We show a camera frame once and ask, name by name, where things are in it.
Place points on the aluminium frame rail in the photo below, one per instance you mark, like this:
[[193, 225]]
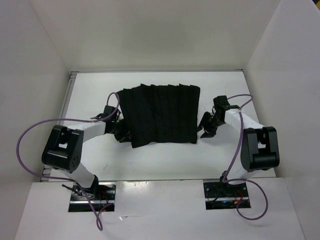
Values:
[[46, 170]]

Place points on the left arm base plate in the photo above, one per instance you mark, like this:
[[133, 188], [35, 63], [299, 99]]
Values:
[[103, 200]]

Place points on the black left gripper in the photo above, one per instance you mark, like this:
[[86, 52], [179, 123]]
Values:
[[123, 137]]

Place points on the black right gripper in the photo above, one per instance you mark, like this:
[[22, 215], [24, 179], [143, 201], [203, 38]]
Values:
[[209, 132]]

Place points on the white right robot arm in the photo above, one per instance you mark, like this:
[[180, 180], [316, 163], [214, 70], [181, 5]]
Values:
[[257, 148]]

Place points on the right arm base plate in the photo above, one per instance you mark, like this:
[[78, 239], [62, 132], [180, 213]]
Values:
[[224, 196]]

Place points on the black pleated skirt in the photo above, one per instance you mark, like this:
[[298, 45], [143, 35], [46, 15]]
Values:
[[161, 113]]

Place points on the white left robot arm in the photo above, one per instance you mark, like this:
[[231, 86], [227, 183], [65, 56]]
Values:
[[63, 150]]

